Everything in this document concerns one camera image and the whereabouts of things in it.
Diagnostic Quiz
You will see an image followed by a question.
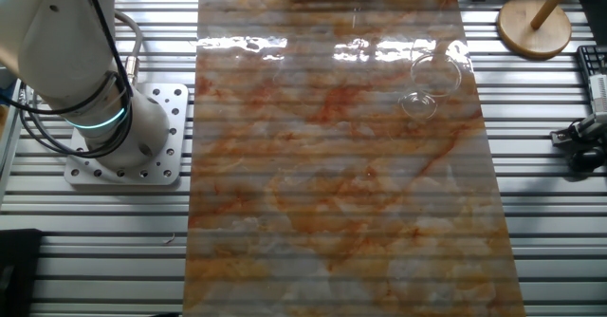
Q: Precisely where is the orange marble pattern mat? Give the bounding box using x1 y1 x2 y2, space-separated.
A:
182 0 527 317

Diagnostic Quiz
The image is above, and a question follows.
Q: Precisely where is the clear glass beaker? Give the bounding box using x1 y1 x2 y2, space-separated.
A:
396 52 464 121

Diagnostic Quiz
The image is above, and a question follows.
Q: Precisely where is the wooden mug tree stand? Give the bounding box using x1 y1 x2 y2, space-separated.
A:
496 0 589 61

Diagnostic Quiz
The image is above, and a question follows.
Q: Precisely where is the black keyboard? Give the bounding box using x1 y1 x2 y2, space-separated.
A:
576 45 607 79

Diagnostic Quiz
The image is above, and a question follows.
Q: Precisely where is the black box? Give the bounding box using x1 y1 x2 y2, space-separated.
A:
0 228 43 317

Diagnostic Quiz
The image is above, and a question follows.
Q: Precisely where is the dark flat panel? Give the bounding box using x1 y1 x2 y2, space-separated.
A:
579 0 607 36

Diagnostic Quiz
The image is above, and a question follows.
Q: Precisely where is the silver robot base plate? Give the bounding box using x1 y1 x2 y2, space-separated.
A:
64 82 190 187

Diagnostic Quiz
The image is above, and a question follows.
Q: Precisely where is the grey base cable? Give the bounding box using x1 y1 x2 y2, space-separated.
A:
113 10 144 86

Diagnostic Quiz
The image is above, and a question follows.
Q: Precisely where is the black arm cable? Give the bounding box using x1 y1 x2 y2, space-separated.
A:
0 0 138 159

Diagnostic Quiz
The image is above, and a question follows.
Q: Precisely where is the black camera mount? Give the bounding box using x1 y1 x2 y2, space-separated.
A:
549 115 607 172

